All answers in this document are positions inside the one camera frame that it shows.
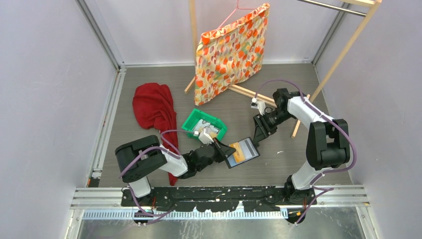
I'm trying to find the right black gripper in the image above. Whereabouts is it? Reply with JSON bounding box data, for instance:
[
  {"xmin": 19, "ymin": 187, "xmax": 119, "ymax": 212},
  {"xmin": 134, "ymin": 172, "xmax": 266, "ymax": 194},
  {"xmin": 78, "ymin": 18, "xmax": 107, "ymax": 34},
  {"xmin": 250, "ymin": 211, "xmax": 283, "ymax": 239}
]
[{"xmin": 253, "ymin": 109, "xmax": 294, "ymax": 144}]

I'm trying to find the orange patterned credit card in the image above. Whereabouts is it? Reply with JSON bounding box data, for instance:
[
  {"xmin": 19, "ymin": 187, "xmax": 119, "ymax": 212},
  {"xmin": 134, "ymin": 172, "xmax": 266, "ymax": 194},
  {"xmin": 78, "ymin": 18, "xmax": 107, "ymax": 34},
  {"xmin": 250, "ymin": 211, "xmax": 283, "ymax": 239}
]
[{"xmin": 229, "ymin": 142, "xmax": 246, "ymax": 163}]

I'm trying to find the black card holder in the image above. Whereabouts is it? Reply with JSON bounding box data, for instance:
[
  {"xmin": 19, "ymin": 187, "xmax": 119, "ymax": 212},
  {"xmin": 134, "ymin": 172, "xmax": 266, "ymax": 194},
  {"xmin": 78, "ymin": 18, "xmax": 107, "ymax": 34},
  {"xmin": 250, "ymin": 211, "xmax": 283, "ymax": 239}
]
[{"xmin": 226, "ymin": 137, "xmax": 260, "ymax": 169}]

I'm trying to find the green plastic bin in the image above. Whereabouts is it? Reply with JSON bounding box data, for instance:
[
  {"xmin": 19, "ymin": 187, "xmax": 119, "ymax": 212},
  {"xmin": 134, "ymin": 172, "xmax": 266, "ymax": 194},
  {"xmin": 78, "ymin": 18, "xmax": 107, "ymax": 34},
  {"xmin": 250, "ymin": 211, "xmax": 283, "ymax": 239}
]
[{"xmin": 182, "ymin": 109, "xmax": 227, "ymax": 140}]

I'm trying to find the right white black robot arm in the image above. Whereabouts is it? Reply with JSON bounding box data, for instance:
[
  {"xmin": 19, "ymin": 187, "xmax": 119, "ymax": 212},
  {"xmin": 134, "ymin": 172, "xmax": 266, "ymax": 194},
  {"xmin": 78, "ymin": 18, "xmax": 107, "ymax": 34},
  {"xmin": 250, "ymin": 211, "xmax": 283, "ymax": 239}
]
[{"xmin": 251, "ymin": 88, "xmax": 350, "ymax": 205}]

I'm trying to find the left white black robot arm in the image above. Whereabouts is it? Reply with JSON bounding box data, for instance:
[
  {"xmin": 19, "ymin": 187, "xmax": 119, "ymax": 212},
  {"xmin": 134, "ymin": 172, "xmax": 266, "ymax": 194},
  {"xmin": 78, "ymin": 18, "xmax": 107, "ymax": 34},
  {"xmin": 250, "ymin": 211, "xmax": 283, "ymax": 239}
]
[{"xmin": 114, "ymin": 135, "xmax": 236, "ymax": 206}]

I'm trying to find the orange floral tote bag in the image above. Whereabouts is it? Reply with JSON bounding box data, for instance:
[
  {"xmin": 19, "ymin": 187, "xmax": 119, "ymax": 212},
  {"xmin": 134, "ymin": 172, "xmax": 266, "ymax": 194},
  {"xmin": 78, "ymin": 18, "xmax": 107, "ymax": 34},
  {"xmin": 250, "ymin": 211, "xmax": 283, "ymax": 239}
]
[{"xmin": 194, "ymin": 3, "xmax": 271, "ymax": 106}]

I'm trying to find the red cloth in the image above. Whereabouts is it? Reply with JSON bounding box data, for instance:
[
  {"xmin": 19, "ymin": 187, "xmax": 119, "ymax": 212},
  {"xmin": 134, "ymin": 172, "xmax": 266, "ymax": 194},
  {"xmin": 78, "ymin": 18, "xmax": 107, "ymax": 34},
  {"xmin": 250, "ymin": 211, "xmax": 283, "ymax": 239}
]
[{"xmin": 131, "ymin": 82, "xmax": 190, "ymax": 187}]

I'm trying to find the wooden clothes rack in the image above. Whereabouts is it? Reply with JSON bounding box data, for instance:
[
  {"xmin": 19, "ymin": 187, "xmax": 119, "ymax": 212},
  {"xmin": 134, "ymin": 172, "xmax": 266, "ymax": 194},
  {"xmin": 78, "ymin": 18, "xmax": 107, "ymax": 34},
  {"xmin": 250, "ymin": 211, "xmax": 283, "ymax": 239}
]
[{"xmin": 184, "ymin": 0, "xmax": 383, "ymax": 138}]

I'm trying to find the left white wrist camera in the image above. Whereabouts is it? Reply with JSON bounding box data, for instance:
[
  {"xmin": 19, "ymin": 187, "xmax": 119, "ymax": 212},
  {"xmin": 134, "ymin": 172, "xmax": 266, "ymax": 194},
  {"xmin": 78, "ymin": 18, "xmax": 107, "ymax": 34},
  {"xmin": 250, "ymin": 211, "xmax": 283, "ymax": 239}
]
[{"xmin": 198, "ymin": 127, "xmax": 217, "ymax": 144}]

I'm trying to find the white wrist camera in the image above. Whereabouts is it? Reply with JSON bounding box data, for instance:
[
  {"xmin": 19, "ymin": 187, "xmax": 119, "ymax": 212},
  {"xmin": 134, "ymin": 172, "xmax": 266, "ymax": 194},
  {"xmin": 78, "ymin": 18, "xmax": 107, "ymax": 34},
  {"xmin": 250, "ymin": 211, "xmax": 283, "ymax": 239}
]
[
  {"xmin": 198, "ymin": 127, "xmax": 217, "ymax": 144},
  {"xmin": 250, "ymin": 98, "xmax": 266, "ymax": 116}
]

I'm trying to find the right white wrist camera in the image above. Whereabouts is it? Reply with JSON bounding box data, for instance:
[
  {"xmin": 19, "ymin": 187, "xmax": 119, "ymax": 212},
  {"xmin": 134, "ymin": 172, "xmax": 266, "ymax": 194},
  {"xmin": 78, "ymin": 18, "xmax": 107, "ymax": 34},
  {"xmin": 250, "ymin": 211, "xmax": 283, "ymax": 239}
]
[{"xmin": 250, "ymin": 98, "xmax": 266, "ymax": 116}]

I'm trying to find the perforated metal rail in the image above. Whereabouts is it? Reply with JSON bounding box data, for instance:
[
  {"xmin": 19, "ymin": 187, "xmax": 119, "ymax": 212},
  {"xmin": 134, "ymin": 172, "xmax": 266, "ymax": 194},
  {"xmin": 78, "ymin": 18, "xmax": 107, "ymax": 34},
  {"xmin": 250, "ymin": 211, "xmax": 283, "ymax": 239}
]
[{"xmin": 82, "ymin": 209, "xmax": 288, "ymax": 220}]

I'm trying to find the pink wire hanger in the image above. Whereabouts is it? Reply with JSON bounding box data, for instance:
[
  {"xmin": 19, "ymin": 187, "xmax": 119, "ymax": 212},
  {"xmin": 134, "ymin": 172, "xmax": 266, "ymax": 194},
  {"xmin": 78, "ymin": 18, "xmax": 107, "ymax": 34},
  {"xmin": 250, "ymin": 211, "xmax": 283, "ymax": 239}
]
[{"xmin": 216, "ymin": 0, "xmax": 257, "ymax": 29}]

